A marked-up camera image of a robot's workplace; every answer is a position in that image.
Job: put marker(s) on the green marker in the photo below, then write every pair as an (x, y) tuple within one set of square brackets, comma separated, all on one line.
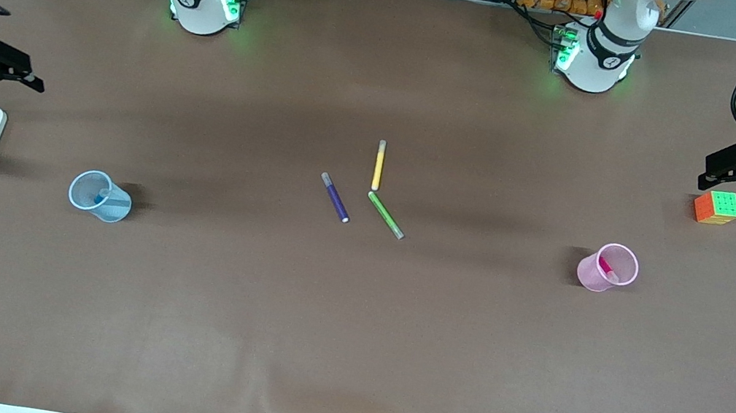
[(383, 213)]

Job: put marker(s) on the colourful puzzle cube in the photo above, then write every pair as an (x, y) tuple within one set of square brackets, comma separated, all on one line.
[(722, 206)]

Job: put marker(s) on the yellow marker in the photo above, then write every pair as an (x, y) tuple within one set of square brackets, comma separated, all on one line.
[(378, 171)]

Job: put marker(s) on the pink marker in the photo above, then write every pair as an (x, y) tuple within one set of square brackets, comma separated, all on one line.
[(606, 265)]

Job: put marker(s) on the purple marker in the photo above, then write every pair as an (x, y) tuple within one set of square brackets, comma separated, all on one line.
[(336, 200)]

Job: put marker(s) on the blue marker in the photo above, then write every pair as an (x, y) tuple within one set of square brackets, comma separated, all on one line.
[(102, 198)]

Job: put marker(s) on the light blue mesh cup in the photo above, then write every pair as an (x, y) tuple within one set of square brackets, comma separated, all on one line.
[(112, 210)]

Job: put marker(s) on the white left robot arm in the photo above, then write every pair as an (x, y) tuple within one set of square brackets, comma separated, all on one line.
[(597, 65)]

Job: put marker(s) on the pink mesh cup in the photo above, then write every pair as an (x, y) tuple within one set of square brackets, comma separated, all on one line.
[(590, 275)]

